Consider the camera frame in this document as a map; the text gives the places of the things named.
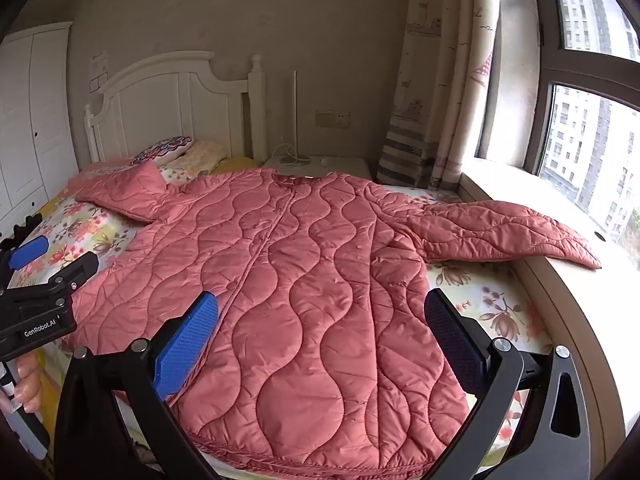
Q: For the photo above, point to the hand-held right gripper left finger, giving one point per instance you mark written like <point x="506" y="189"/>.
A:
<point x="187" y="340"/>

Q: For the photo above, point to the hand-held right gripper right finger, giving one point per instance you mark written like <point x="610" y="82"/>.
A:
<point x="455" y="340"/>

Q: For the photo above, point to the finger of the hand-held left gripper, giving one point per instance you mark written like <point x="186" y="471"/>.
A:
<point x="75" y="270"/>
<point x="29" y="251"/>

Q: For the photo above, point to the pink quilted coat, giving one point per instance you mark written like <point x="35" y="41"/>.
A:
<point x="300" y="285"/>

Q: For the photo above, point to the person's left hand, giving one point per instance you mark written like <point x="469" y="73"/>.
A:
<point x="29" y="385"/>

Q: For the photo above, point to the floral bed sheet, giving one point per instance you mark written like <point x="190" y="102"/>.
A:
<point x="70" y="230"/>

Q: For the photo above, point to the beige window sill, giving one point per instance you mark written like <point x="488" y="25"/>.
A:
<point x="575" y="285"/>

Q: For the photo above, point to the white wardrobe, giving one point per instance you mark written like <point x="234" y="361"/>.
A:
<point x="35" y="110"/>

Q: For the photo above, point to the mandala patterned pillow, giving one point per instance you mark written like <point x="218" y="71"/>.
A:
<point x="165" y="149"/>

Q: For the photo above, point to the pale yellow checked pillow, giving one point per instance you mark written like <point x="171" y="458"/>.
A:
<point x="202" y="155"/>

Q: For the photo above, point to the white wooden headboard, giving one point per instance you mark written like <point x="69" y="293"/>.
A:
<point x="175" y="105"/>

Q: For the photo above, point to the white nightstand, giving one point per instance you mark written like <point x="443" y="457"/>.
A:
<point x="345" y="167"/>

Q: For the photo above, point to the apartment buildings outside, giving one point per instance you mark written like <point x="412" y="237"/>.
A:
<point x="575" y="130"/>

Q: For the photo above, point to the thin pole lamp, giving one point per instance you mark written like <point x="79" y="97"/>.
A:
<point x="295" y="110"/>

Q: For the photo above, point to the printed striped curtain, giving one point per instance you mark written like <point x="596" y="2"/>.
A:
<point x="440" y="85"/>

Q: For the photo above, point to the dark framed window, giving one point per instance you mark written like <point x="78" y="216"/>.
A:
<point x="545" y="70"/>

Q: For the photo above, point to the paper notice on wall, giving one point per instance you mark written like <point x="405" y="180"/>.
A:
<point x="99" y="67"/>

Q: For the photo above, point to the beige wall switch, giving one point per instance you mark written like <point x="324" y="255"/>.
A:
<point x="324" y="119"/>

